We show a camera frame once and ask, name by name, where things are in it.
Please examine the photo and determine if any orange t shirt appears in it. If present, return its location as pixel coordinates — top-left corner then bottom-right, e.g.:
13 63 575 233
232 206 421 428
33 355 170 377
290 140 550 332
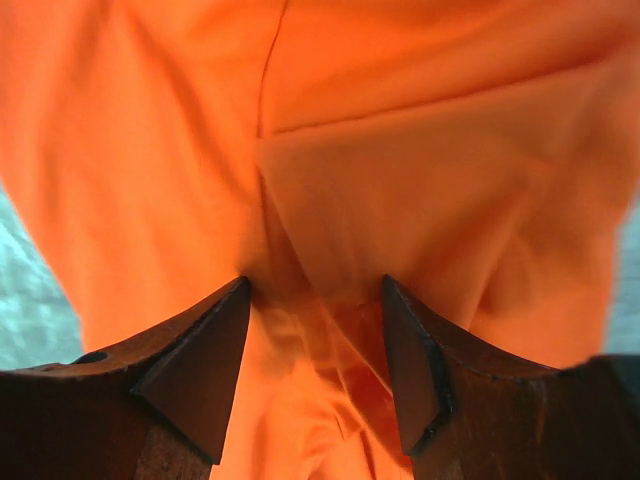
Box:
1 1 639 479

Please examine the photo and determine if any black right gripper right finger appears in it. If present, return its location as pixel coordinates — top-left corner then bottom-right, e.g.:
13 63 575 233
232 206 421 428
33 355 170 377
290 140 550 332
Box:
381 277 639 479

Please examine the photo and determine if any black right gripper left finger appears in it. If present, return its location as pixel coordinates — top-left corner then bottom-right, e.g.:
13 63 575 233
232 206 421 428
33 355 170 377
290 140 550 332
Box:
1 277 251 479

